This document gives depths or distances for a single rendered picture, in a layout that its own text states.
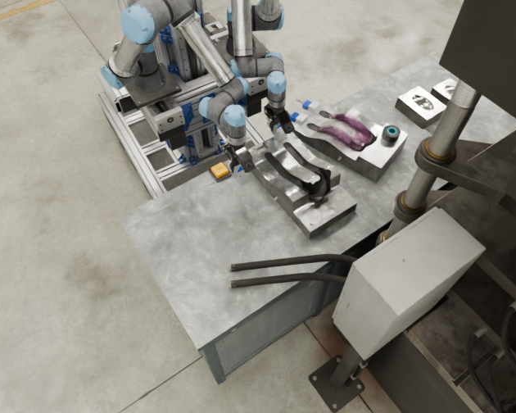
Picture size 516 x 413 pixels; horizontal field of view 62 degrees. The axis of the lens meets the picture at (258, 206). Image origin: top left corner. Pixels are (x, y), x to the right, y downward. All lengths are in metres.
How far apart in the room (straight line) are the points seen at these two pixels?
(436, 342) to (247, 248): 0.81
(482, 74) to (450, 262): 0.44
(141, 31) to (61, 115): 2.27
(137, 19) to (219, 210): 0.84
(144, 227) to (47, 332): 1.09
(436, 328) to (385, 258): 0.77
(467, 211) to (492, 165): 0.25
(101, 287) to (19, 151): 1.36
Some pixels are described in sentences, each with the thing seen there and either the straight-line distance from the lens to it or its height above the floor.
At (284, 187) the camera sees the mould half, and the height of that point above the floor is 0.92.
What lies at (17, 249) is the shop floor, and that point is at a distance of 3.15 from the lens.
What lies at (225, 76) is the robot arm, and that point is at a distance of 1.72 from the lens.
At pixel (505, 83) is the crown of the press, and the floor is 1.86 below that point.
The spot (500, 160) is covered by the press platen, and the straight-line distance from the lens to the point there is 1.29.
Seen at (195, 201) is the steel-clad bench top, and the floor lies 0.80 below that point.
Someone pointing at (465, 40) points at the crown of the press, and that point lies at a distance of 0.99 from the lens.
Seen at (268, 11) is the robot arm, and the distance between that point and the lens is 2.11.
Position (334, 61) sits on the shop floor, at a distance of 3.98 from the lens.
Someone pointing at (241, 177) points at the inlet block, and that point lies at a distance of 1.84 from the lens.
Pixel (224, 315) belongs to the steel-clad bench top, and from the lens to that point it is 1.72.
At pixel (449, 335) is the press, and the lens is 1.84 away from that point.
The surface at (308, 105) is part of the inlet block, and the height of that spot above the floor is 0.87.
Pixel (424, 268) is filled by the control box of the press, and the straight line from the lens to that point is 1.12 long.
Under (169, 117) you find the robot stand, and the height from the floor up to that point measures 0.98.
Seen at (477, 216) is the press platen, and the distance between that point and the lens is 1.48.
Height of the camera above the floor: 2.42
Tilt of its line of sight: 57 degrees down
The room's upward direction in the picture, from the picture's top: 1 degrees counter-clockwise
